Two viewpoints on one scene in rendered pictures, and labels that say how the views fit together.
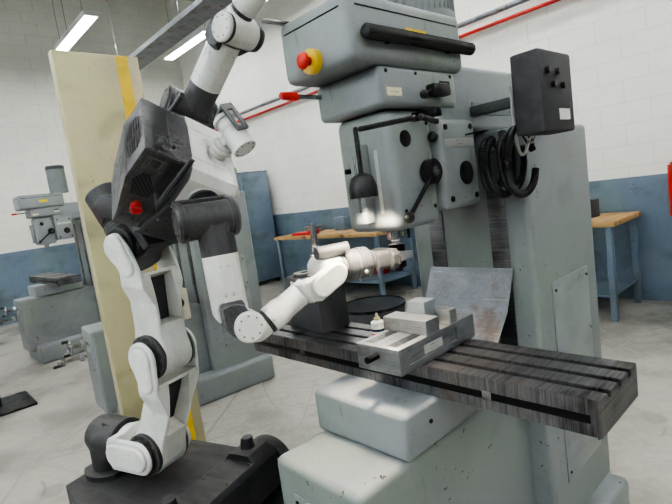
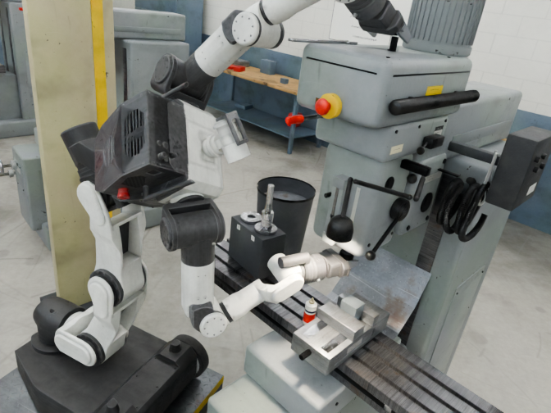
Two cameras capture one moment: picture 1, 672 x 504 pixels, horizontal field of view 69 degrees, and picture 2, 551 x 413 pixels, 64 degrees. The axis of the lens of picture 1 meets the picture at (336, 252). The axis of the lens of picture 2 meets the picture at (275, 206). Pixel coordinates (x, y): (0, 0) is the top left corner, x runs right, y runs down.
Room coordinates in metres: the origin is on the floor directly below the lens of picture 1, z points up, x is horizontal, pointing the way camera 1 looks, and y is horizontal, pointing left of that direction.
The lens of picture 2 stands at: (0.20, 0.21, 1.98)
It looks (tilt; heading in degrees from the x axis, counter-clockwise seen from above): 25 degrees down; 354
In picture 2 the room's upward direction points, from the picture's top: 8 degrees clockwise
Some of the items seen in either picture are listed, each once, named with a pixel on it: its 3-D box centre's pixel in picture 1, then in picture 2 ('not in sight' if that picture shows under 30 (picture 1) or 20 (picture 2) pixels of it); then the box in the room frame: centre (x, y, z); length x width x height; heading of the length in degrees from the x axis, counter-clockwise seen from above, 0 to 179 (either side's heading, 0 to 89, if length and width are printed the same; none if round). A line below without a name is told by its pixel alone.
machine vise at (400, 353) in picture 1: (417, 332); (343, 325); (1.34, -0.20, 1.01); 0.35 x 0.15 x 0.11; 133
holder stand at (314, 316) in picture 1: (315, 299); (256, 242); (1.76, 0.10, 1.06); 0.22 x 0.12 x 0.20; 35
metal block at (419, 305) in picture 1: (421, 309); (351, 308); (1.36, -0.22, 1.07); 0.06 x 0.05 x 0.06; 43
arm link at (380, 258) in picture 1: (371, 261); (322, 265); (1.36, -0.10, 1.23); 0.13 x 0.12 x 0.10; 27
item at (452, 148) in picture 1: (428, 168); (393, 182); (1.53, -0.32, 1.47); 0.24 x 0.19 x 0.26; 42
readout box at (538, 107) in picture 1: (545, 94); (523, 168); (1.36, -0.62, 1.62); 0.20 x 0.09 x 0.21; 132
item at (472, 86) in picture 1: (474, 107); (448, 118); (1.74, -0.55, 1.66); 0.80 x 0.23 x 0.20; 132
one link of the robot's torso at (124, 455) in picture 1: (149, 443); (93, 335); (1.58, 0.72, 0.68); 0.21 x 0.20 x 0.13; 61
